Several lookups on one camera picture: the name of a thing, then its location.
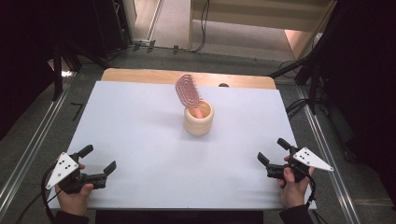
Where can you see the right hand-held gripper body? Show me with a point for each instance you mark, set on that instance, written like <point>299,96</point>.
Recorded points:
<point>311,158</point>

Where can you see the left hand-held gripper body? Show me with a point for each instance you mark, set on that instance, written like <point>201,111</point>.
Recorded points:
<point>63,168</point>

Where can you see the beige ribbed cup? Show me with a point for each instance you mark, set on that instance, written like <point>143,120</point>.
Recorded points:
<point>198,124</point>

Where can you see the pink hairbrush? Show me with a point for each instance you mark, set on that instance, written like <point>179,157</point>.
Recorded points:
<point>187,91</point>

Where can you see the person's left hand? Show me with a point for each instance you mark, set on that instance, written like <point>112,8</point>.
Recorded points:
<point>74,202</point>

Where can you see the person's right hand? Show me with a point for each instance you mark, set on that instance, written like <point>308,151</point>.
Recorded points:
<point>294,193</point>

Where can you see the white board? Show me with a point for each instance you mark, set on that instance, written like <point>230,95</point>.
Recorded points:
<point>149,140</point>

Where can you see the black metal stand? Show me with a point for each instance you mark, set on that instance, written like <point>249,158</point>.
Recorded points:
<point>57,71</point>
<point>314,71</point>

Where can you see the wooden table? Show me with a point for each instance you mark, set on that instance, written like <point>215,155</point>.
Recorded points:
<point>149,76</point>

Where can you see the black cabinet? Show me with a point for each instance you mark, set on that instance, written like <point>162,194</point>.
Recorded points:
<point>110,28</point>

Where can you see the beige wooden furniture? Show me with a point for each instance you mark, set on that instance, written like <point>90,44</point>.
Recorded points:
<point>255,12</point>

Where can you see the metal floor rail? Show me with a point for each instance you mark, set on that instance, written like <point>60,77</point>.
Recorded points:
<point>31,149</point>
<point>330,149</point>

